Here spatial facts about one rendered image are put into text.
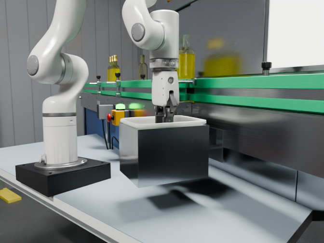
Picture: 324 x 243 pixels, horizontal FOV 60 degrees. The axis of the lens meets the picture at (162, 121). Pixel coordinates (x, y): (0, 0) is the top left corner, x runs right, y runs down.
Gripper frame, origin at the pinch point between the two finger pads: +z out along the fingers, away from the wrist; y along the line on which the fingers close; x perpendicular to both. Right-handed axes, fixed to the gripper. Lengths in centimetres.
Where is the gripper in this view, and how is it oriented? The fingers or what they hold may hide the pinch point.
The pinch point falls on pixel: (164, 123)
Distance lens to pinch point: 83.4
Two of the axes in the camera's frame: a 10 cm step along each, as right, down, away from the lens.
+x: -9.1, 0.5, -4.0
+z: 0.0, 9.9, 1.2
